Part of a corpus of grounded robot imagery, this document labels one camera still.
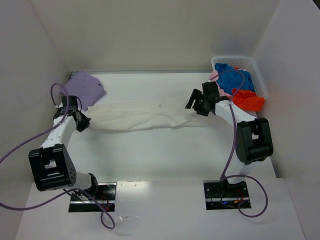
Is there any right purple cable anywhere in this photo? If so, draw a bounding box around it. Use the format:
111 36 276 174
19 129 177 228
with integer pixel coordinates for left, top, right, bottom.
208 69 269 218

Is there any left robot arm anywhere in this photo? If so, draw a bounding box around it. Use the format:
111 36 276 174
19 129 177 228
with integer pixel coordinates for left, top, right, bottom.
28 95 99 195

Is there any pink t shirt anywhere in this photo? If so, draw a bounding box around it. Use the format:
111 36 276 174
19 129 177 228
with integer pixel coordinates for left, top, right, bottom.
208 70 231 99

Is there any purple cable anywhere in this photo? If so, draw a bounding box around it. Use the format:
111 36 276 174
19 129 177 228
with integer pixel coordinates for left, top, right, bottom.
0 83 116 230
208 69 269 218

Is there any orange t shirt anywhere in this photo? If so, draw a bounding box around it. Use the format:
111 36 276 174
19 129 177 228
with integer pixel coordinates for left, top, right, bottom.
232 89 265 112

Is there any white t shirt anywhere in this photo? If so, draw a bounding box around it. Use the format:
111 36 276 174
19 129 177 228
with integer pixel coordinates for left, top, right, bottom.
87 98 213 132

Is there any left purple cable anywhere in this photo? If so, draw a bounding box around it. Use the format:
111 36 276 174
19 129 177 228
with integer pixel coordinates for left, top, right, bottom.
0 83 116 230

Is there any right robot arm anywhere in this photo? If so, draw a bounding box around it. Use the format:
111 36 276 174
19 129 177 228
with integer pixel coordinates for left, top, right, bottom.
185 81 274 187

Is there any white plastic basket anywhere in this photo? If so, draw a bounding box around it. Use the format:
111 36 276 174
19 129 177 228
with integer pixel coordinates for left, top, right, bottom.
211 55 269 100

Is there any blue t shirt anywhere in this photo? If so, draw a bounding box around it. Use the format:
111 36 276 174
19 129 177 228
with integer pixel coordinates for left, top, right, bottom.
214 63 255 95

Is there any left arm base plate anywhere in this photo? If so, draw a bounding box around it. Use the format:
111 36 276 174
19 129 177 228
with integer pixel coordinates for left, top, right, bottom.
68 182 117 213

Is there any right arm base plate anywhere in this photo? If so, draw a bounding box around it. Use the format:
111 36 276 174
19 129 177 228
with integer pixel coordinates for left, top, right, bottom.
203 180 252 210

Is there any folded purple t shirt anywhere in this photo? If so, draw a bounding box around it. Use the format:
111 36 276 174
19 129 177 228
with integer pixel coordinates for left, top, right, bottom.
60 70 107 111

